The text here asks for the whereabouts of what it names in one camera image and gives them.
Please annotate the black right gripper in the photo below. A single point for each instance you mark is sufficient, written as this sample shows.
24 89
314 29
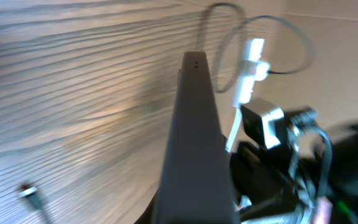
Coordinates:
272 195

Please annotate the Galaxy S24 smartphone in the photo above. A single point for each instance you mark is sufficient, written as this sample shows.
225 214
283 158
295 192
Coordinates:
195 185

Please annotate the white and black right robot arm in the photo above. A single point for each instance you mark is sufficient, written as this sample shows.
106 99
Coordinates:
327 183

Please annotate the white charger plug adapter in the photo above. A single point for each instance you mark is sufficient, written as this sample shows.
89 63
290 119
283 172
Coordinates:
256 69

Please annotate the white power strip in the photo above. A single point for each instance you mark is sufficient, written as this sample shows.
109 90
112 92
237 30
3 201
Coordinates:
244 86

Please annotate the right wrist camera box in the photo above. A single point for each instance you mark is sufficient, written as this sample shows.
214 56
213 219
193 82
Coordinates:
264 123

